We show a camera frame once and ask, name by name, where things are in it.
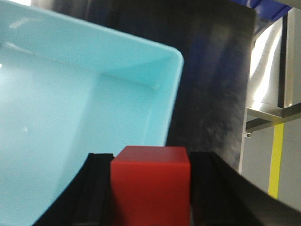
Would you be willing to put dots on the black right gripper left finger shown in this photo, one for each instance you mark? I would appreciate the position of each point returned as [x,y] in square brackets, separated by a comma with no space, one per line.
[86,201]

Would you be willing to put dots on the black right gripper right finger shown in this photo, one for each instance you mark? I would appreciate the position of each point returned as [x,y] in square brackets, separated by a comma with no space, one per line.
[222,197]

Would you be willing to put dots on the red cube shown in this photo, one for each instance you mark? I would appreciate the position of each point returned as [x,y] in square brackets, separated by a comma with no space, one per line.
[151,186]

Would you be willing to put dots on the yellow floor tape strip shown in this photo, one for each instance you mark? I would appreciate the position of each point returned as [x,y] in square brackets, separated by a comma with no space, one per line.
[276,158]

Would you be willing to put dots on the light blue plastic tub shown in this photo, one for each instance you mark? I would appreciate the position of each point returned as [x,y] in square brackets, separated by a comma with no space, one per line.
[69,88]

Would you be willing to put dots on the blue crate edge left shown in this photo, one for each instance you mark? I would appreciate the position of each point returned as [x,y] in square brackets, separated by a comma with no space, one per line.
[268,9]

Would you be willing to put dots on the metal frame bracket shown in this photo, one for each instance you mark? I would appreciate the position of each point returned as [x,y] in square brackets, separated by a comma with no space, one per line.
[268,115]

